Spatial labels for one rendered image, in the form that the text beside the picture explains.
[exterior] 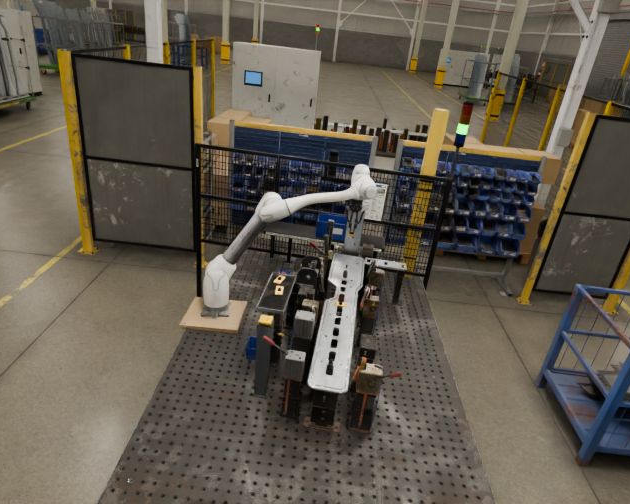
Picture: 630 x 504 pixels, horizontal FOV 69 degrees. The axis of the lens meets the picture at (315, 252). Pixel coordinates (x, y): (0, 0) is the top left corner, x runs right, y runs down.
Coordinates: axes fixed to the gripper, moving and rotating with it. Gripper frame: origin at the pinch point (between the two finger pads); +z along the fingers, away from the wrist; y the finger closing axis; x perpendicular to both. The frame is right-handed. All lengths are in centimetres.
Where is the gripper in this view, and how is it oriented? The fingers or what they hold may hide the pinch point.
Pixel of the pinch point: (352, 228)
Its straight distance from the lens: 296.5
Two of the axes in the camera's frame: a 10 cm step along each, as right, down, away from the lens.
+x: 1.3, -4.2, 9.0
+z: -1.1, 8.9, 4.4
